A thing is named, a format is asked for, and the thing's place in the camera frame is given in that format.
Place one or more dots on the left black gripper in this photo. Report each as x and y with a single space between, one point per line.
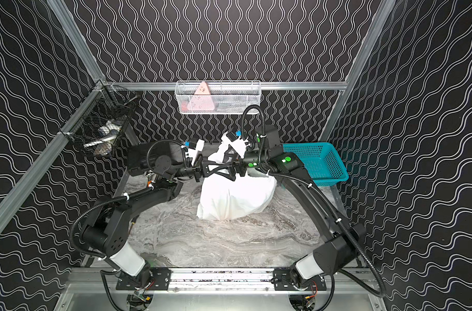
197 172

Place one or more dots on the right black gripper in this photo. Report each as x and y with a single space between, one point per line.
238 164

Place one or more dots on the white plastic bag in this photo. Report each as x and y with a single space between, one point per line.
222 199

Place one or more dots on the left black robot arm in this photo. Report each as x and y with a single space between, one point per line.
103 230

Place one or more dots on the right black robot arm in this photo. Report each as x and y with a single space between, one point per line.
341 238

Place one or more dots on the black tool case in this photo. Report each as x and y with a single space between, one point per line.
138 159

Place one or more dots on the pink triangle card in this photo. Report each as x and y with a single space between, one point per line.
201 100

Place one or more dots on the teal plastic basket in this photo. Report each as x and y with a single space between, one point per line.
321 160

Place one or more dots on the items in black basket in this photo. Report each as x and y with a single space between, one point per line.
103 145

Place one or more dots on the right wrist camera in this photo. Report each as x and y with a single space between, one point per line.
234 140

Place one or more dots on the white wire mesh basket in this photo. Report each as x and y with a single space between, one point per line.
231 97

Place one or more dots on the metal base rail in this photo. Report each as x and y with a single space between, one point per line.
245 280

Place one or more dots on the black wire basket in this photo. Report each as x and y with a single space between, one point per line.
113 103

